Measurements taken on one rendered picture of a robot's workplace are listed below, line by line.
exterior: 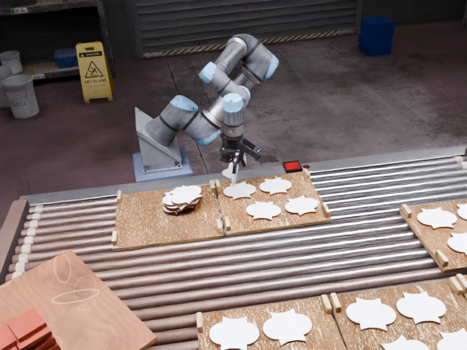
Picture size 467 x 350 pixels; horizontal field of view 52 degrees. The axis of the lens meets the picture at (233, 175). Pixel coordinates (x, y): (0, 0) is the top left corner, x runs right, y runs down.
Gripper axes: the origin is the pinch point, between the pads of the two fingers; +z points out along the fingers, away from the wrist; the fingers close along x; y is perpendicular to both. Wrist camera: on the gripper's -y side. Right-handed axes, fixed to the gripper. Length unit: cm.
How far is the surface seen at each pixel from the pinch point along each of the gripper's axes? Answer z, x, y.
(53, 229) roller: 11, 40, 65
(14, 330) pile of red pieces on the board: -17, 102, 22
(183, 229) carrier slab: 8.5, 28.3, 13.9
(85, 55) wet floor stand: 54, -253, 253
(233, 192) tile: 7.1, 1.2, 2.6
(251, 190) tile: 7.0, -1.8, -4.3
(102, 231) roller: 11, 36, 45
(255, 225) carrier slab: 8.2, 18.5, -11.9
